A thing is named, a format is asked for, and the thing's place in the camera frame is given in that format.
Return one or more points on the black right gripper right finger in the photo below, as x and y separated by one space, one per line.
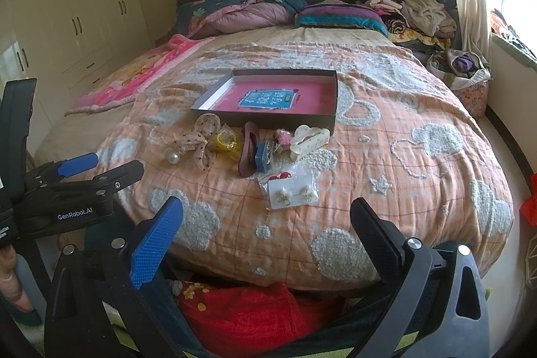
381 240

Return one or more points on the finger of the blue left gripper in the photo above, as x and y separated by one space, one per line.
74 166

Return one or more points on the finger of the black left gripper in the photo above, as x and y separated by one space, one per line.
104 184

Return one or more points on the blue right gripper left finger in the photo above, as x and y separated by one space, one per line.
151 239

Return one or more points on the mauve banana hair clip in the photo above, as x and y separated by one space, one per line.
247 163

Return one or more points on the yellow rings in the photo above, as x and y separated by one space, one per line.
225 140

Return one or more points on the polka dot fabric bow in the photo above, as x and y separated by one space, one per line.
196 141

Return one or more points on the white flower earrings card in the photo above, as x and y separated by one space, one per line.
292 192

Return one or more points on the blue rectangular hair clip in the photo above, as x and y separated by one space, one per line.
263 156

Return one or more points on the cream cloud claw clip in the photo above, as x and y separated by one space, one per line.
307 140

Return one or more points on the pink fluffy hair clip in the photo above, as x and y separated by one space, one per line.
282 139

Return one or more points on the red cherry earrings bag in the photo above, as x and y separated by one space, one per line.
283 174

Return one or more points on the person's left hand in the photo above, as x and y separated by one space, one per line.
9 284

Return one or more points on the pink cartoon blanket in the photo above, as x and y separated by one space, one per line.
124 85

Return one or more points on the orange cloud pattern quilt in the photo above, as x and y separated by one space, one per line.
402 141

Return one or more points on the red patterned cloth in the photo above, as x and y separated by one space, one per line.
246 321

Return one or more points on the cream built-in wardrobe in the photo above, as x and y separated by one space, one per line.
70 47

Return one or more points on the shallow brown cardboard box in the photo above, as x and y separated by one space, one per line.
269 121

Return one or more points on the floral fabric basket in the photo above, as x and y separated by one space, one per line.
465 75

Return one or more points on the pile of clothes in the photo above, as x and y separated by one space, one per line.
424 24

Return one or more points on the pink and navy duvet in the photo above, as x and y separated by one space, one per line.
204 18

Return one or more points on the purple teal striped pillow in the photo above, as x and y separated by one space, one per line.
341 15

